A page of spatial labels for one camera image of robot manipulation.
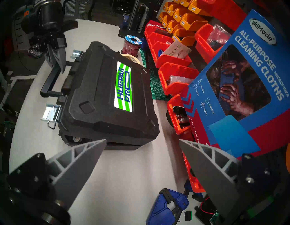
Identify blue cleaning cloths carton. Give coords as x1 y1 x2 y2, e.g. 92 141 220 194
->
181 9 290 157

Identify white paper packet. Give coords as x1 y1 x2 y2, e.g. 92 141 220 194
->
163 44 192 60

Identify red wire spool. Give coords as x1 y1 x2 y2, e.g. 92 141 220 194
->
122 35 143 58

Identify black metal stand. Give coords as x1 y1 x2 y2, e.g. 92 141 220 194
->
127 0 159 38

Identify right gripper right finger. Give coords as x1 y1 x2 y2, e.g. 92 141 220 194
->
179 140 279 217

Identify small circuit board pack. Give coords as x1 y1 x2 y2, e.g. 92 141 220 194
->
195 197 220 225

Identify large blue bar clamp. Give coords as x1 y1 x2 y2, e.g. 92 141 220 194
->
146 188 189 225

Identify black mesh office chair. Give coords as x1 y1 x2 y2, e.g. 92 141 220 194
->
62 0 94 21

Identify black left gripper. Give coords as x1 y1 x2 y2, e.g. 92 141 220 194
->
34 5 79 73

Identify red ribbed plastic bin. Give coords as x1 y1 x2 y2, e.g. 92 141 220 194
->
182 152 205 193

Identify beige masking tape roll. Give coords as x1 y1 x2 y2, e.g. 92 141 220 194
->
120 54 140 66

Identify clear plastic parts bag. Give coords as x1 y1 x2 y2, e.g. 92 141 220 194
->
207 24 232 50
169 75 193 86

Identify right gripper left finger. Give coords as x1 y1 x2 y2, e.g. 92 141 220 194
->
7 139 107 209

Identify small blue clamp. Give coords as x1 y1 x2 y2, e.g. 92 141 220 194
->
184 179 204 198

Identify blue bench vise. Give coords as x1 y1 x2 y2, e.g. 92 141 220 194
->
122 14 131 29

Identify black plastic tool box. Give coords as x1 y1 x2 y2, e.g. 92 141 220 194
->
40 42 160 150

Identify green cutting mat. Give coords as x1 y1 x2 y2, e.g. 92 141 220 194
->
139 48 170 101

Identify black tape roll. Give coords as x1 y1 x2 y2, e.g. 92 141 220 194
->
166 109 175 127

